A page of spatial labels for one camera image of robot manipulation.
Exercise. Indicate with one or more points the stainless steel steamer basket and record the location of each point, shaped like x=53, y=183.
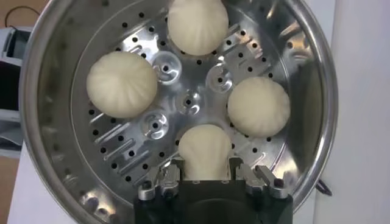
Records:
x=192, y=82

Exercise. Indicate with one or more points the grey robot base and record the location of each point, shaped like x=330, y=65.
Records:
x=9, y=128

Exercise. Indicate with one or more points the white steamed baozi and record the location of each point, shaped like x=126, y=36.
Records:
x=259, y=106
x=122, y=85
x=198, y=27
x=204, y=149

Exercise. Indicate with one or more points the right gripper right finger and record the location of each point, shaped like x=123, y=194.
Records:
x=259, y=179

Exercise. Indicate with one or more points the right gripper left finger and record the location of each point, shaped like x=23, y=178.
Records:
x=166, y=187

